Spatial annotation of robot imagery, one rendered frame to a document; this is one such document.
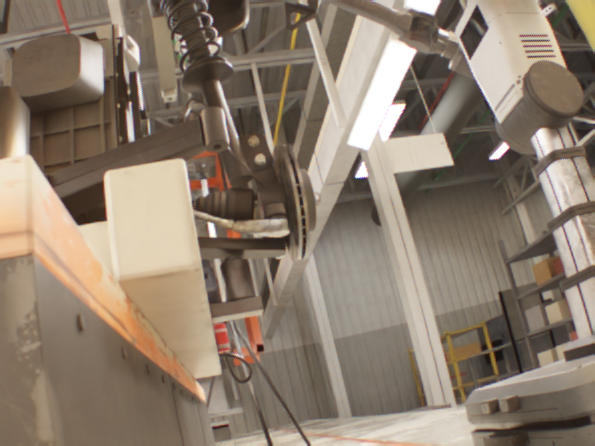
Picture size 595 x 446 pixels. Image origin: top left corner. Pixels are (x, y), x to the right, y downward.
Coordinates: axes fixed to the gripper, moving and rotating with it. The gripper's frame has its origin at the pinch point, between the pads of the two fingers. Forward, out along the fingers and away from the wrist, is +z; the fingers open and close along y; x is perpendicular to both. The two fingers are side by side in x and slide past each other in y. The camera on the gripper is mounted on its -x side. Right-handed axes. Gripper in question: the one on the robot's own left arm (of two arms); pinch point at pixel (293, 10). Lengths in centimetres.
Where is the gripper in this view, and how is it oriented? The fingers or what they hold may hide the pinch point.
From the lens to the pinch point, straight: 105.6
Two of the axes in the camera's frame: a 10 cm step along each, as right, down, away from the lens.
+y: 1.2, -3.5, -9.3
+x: 9.5, 3.2, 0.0
